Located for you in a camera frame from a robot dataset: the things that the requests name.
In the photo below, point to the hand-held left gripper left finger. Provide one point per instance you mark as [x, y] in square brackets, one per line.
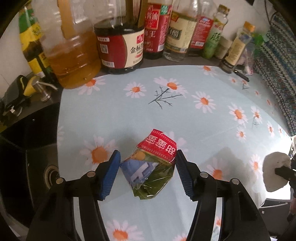
[111, 176]

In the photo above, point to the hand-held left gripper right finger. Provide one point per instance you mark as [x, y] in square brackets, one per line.
[185, 178]

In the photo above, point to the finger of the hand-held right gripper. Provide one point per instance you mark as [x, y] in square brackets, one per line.
[288, 173]

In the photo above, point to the white sock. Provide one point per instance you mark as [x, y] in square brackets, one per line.
[274, 180]

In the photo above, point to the red green wrapper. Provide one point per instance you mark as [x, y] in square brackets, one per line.
[152, 166]

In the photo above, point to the metal sink drain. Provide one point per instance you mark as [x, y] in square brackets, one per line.
[49, 173]

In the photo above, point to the daisy print tablecloth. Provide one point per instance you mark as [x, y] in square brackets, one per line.
[185, 115]

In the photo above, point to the blue patterned blanket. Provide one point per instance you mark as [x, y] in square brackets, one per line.
[277, 69]

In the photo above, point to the black pen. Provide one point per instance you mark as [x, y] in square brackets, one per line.
[241, 75]

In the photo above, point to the blue white plastic bag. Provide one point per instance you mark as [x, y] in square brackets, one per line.
[248, 58]

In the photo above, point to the clear jug of yellow oil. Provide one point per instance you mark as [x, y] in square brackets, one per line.
[71, 58]

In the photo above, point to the yellow black tool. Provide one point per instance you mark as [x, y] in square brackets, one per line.
[23, 87]

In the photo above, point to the dark sauce jug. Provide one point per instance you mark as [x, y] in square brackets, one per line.
[120, 46]

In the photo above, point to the small cream jar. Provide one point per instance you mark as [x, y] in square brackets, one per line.
[224, 47]

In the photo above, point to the orange cap beige label bottle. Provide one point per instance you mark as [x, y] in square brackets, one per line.
[238, 46]

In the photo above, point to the green packet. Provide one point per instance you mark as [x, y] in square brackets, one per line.
[260, 38]

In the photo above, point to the cream label clear bottle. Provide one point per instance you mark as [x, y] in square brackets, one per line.
[179, 34]

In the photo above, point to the red label clear bottle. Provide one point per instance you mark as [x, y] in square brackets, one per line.
[200, 32]

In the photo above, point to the red label dark bottle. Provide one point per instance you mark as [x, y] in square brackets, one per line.
[156, 30]

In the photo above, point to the yellow green label bottle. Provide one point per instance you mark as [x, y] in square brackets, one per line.
[30, 39]

